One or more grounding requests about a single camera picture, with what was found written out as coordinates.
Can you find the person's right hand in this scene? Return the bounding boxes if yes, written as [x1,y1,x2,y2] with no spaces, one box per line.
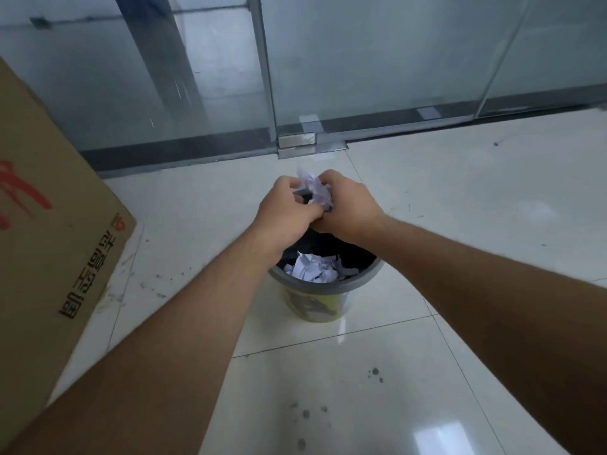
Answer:
[310,169,388,248]

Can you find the person's left hand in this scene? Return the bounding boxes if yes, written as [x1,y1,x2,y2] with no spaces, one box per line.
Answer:
[248,175,324,254]

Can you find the white paper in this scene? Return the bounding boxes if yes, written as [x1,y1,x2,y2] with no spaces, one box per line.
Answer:
[293,167,335,214]

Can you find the person's right forearm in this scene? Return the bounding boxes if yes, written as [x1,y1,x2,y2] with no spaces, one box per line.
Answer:
[360,216,607,455]

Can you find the person's left forearm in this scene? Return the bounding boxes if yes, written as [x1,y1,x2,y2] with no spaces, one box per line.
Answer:
[0,224,285,455]

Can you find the metal glass door floor hinge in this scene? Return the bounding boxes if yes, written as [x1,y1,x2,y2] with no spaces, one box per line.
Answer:
[277,132,349,160]

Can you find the black bin liner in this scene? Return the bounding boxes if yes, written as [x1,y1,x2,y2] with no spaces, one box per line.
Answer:
[276,228,377,282]

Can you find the crumpled white paper scraps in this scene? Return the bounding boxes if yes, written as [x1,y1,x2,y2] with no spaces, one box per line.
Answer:
[283,251,360,284]

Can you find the grey rimmed yellow waste bin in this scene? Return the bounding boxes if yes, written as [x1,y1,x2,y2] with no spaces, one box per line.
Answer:
[268,228,384,324]

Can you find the frosted glass door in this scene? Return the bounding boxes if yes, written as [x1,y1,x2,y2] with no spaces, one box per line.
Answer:
[249,0,532,138]

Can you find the brown cardboard box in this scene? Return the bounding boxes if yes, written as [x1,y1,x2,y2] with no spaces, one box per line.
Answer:
[0,57,137,453]

